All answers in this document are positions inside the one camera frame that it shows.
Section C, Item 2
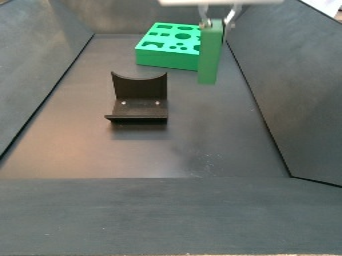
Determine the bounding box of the green arch object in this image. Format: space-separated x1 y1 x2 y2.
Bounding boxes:
198 19 223 84

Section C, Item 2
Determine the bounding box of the green shape sorter block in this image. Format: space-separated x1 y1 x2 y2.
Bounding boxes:
133 21 222 72

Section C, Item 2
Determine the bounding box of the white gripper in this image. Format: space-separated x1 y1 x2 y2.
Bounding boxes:
158 0 284 28

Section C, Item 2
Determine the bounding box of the black curved fixture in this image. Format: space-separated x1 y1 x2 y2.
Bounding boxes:
104 72 168 122

